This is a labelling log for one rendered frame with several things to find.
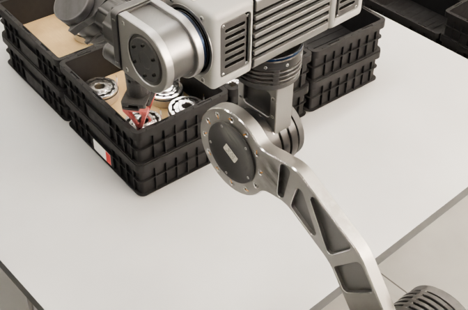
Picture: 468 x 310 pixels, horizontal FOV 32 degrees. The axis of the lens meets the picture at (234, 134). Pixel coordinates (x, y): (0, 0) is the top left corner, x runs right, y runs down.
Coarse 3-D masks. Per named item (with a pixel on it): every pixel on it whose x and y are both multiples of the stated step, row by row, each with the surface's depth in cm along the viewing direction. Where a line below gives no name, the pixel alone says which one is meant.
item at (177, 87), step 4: (176, 80) 229; (176, 84) 229; (180, 84) 228; (176, 88) 226; (180, 88) 226; (172, 92) 225; (176, 92) 226; (180, 92) 225; (156, 96) 224; (160, 96) 224; (164, 96) 224; (168, 96) 224; (172, 96) 224; (176, 96) 224
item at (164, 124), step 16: (96, 48) 229; (64, 64) 223; (80, 80) 217; (96, 96) 212; (224, 96) 214; (112, 112) 207; (192, 112) 209; (128, 128) 202; (144, 128) 202; (160, 128) 204
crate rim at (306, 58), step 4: (304, 48) 231; (304, 52) 230; (308, 52) 229; (304, 56) 228; (308, 56) 228; (304, 60) 228; (308, 60) 229; (304, 64) 229; (224, 84) 217; (228, 88) 215; (232, 88) 215; (236, 88) 215; (228, 92) 216; (232, 92) 216; (236, 92) 216; (228, 96) 217; (232, 96) 216
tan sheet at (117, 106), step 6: (120, 72) 237; (114, 78) 235; (120, 78) 235; (120, 84) 233; (120, 90) 231; (120, 96) 229; (120, 102) 226; (114, 108) 224; (120, 108) 224; (150, 108) 225; (156, 108) 225; (162, 108) 225; (120, 114) 222; (162, 114) 223
